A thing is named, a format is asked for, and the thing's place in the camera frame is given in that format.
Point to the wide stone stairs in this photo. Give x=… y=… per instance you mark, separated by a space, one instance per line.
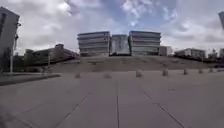
x=116 y=63

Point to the row of bollards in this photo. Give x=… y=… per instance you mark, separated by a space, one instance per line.
x=138 y=73

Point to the grey striped building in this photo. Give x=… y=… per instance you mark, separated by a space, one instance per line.
x=93 y=43

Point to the grey slab pavement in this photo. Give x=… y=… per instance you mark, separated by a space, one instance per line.
x=133 y=100

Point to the small pale building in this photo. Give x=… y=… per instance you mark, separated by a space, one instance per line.
x=165 y=50

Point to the low pale building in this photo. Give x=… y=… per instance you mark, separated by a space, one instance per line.
x=190 y=53

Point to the dark low kerb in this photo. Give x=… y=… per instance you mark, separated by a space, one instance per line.
x=23 y=80

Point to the dark bushes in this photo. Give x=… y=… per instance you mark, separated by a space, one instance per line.
x=212 y=55

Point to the lamp post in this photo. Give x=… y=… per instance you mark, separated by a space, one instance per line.
x=11 y=61

